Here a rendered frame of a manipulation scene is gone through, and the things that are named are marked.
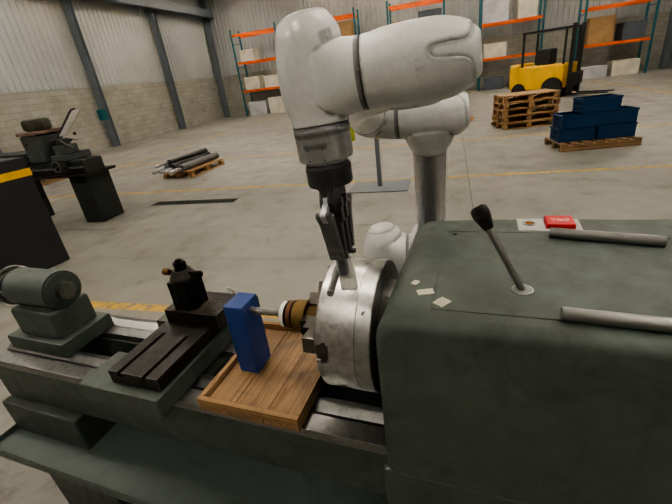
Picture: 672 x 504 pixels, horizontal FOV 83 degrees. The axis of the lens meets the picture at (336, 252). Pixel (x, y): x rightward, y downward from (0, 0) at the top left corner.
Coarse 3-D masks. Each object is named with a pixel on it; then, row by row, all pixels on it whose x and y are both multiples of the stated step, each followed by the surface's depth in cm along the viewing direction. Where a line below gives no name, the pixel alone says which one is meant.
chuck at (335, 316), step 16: (336, 288) 83; (320, 304) 83; (336, 304) 81; (352, 304) 80; (320, 320) 82; (336, 320) 80; (352, 320) 79; (320, 336) 81; (336, 336) 80; (352, 336) 79; (336, 352) 81; (352, 352) 79; (320, 368) 84; (336, 368) 82; (352, 368) 81; (336, 384) 88; (352, 384) 85
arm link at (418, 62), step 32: (384, 32) 50; (416, 32) 49; (448, 32) 48; (480, 32) 50; (384, 64) 50; (416, 64) 49; (448, 64) 49; (480, 64) 50; (384, 96) 53; (416, 96) 52; (448, 96) 53; (352, 128) 103
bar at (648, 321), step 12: (564, 312) 58; (576, 312) 57; (588, 312) 57; (600, 312) 56; (612, 312) 56; (600, 324) 56; (612, 324) 55; (624, 324) 55; (636, 324) 54; (648, 324) 54; (660, 324) 53
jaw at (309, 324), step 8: (304, 320) 93; (312, 320) 93; (304, 328) 90; (312, 328) 89; (304, 336) 86; (312, 336) 86; (304, 344) 86; (312, 344) 85; (320, 344) 82; (312, 352) 86; (320, 352) 83
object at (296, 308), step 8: (288, 304) 99; (296, 304) 98; (304, 304) 97; (312, 304) 100; (288, 312) 98; (296, 312) 97; (304, 312) 96; (312, 312) 96; (288, 320) 98; (296, 320) 96; (296, 328) 98
